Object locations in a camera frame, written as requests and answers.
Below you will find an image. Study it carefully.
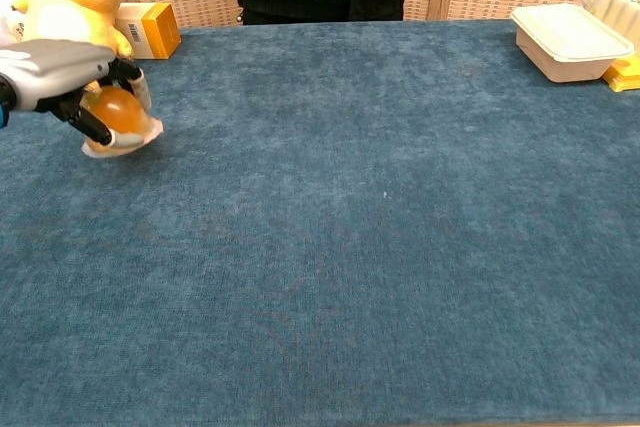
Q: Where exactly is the teal fabric table cloth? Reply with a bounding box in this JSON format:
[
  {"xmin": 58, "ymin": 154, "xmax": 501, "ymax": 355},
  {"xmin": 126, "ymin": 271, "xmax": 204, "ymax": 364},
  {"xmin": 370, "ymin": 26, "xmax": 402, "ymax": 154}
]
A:
[{"xmin": 0, "ymin": 19, "xmax": 640, "ymax": 424}]

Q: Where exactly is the white paper package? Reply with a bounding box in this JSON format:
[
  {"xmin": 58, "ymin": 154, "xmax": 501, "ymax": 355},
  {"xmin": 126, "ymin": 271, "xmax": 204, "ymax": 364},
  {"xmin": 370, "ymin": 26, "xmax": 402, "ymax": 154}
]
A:
[{"xmin": 0, "ymin": 0, "xmax": 46, "ymax": 48}]

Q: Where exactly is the yellow flat box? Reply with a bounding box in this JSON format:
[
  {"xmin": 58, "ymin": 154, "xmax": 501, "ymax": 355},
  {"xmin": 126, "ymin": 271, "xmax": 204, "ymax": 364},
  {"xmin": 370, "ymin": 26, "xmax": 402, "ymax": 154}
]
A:
[{"xmin": 602, "ymin": 54, "xmax": 640, "ymax": 93}]

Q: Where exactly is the yellow plush toy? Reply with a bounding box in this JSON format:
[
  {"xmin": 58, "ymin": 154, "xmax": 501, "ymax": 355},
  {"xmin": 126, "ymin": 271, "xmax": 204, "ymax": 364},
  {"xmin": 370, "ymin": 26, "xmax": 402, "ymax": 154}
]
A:
[{"xmin": 10, "ymin": 0, "xmax": 135, "ymax": 96}]

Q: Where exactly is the cream fluted plastic tray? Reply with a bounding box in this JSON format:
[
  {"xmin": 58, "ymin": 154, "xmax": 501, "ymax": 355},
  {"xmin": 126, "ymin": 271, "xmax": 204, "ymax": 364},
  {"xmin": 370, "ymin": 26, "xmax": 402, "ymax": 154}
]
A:
[{"xmin": 579, "ymin": 0, "xmax": 640, "ymax": 59}]

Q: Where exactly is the white and orange carton box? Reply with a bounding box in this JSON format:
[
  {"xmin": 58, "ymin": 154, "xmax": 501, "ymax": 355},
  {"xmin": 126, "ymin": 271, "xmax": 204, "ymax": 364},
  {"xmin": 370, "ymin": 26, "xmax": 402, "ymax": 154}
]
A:
[{"xmin": 114, "ymin": 1, "xmax": 182, "ymax": 61}]

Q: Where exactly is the beige lidded food container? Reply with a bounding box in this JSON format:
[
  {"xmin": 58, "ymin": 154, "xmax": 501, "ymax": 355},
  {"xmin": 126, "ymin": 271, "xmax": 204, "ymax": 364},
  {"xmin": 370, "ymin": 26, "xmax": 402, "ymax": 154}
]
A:
[{"xmin": 510, "ymin": 2, "xmax": 636, "ymax": 84}]

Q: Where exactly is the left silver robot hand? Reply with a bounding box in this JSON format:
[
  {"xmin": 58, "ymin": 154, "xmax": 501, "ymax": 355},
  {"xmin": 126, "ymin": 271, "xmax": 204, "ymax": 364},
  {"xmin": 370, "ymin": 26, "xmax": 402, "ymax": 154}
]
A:
[{"xmin": 0, "ymin": 38, "xmax": 152, "ymax": 149}]

